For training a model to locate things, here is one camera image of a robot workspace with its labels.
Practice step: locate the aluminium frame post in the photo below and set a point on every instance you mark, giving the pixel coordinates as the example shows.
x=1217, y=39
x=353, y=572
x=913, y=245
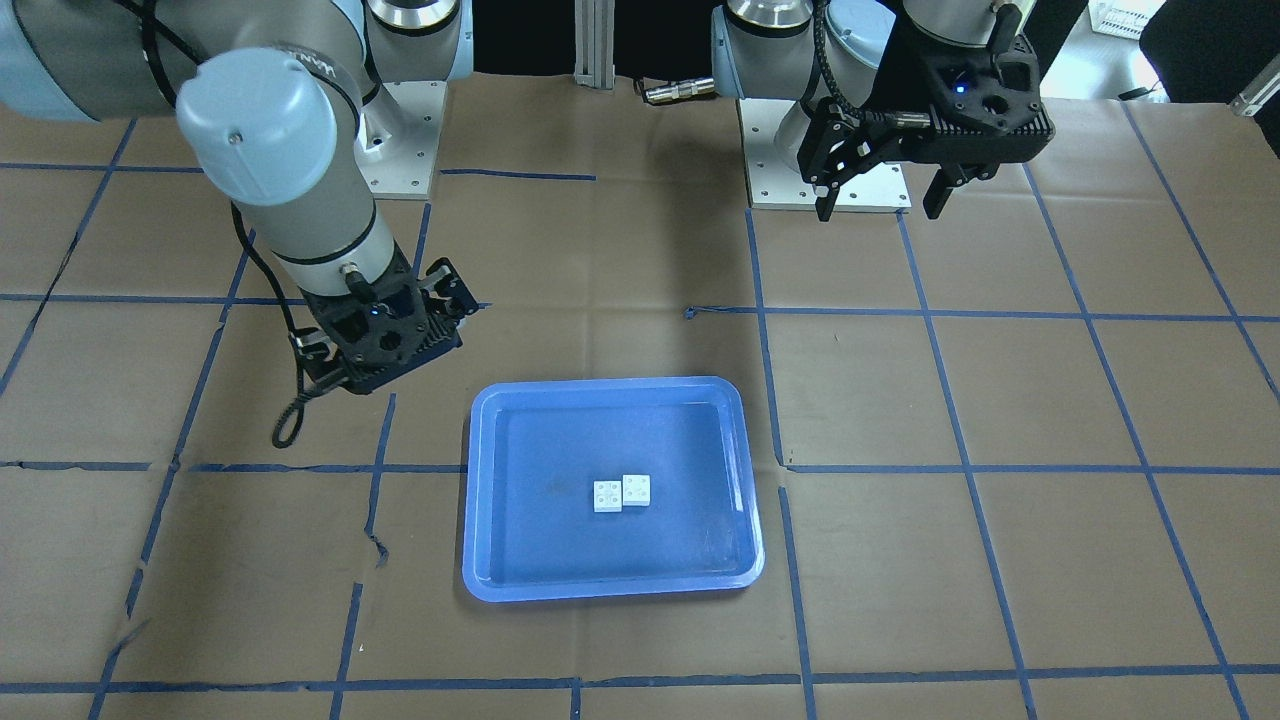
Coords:
x=593, y=31

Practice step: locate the white building block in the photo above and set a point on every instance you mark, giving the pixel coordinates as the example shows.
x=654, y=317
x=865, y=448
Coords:
x=606, y=496
x=636, y=490

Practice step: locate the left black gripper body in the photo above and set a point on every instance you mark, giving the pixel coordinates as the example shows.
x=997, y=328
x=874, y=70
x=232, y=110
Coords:
x=912, y=76

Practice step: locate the blue plastic tray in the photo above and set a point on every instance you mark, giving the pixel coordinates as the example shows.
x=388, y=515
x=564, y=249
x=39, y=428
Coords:
x=534, y=450

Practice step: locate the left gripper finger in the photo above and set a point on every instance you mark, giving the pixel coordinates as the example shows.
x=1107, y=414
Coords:
x=946, y=181
x=826, y=199

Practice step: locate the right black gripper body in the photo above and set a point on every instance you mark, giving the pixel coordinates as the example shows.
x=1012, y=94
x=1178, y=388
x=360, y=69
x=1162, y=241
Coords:
x=449, y=289

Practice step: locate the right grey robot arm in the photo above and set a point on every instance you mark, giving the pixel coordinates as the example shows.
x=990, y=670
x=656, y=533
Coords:
x=283, y=103

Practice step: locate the brown paper table cover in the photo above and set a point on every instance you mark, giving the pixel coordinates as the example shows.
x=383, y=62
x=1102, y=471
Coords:
x=1017, y=462

